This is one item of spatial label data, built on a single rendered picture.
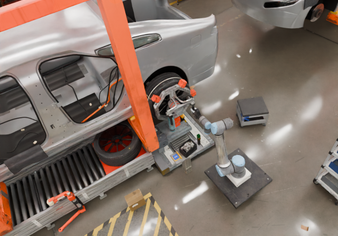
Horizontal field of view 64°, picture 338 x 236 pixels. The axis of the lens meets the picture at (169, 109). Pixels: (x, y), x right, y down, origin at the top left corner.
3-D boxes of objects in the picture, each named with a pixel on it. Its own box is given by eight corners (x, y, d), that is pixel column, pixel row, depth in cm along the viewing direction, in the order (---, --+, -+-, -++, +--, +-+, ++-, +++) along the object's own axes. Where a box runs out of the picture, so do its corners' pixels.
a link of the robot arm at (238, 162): (247, 170, 324) (247, 162, 311) (234, 175, 322) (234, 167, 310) (240, 160, 335) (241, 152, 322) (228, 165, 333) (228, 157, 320)
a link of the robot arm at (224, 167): (234, 175, 319) (227, 123, 282) (221, 180, 317) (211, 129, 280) (229, 167, 332) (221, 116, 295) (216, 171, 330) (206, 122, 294)
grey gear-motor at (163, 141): (157, 132, 432) (154, 118, 406) (171, 150, 405) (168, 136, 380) (148, 138, 427) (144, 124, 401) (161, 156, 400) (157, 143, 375)
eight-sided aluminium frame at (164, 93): (189, 106, 393) (186, 78, 354) (192, 109, 389) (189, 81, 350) (157, 124, 379) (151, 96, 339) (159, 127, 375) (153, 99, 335)
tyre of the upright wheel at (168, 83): (175, 107, 419) (187, 70, 382) (183, 116, 404) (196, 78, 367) (138, 113, 383) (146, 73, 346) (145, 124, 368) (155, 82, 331)
